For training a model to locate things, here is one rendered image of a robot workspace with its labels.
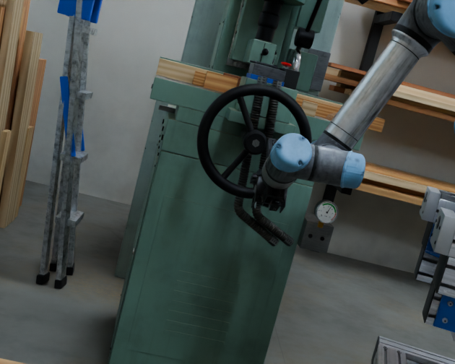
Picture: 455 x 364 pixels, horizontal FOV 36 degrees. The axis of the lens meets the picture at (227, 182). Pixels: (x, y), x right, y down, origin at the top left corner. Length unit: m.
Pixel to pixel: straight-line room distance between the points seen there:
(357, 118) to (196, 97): 0.54
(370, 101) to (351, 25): 2.93
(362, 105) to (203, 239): 0.67
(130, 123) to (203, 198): 2.48
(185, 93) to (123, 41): 2.49
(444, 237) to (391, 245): 3.01
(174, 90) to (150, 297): 0.58
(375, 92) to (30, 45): 2.07
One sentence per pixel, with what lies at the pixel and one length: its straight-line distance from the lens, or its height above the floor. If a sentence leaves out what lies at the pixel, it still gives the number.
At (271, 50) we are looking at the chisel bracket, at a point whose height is 1.05.
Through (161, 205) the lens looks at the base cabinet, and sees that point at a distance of 1.98.
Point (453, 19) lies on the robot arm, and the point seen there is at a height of 1.17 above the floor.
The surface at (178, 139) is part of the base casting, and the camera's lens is 1.95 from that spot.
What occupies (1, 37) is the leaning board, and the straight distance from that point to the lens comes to 3.13.
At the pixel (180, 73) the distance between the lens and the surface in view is 2.11.
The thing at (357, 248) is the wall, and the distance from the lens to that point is 4.66.
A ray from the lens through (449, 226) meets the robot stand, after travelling 1.70.
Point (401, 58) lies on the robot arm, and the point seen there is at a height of 1.08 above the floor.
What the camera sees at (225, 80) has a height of 0.94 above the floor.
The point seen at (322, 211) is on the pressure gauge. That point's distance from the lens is 1.97.
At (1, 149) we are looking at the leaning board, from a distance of 3.14.
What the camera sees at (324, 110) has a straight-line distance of 2.15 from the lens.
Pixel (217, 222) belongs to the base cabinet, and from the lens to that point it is 1.99.
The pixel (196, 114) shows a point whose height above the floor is 0.83.
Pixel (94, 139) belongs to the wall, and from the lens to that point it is 4.46.
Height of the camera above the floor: 0.97
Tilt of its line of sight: 9 degrees down
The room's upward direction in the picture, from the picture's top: 15 degrees clockwise
